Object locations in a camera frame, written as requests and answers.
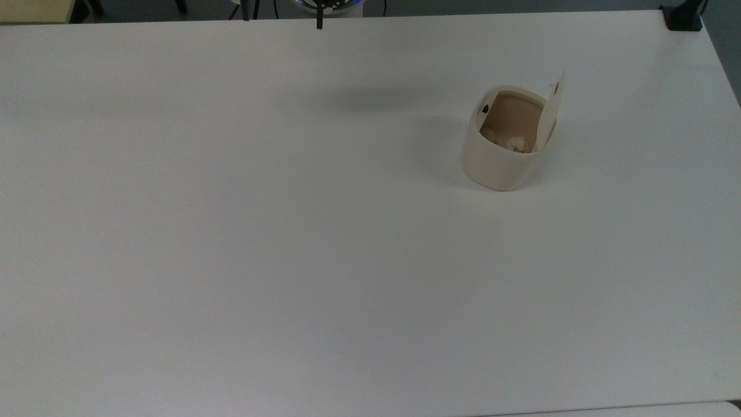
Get cream trash bin lid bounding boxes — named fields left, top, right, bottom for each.
left=535, top=72, right=565, bottom=153

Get white robot base blue light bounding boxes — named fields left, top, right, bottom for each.
left=289, top=0, right=365, bottom=19

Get cream trash bin body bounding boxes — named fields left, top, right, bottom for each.
left=460, top=84, right=559, bottom=192

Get black tripod legs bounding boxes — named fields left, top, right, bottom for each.
left=228, top=0, right=261, bottom=21

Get yellow wooden cabinet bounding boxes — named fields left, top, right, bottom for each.
left=0, top=0, right=77, bottom=25

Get black table clamp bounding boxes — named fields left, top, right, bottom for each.
left=659, top=0, right=708, bottom=31

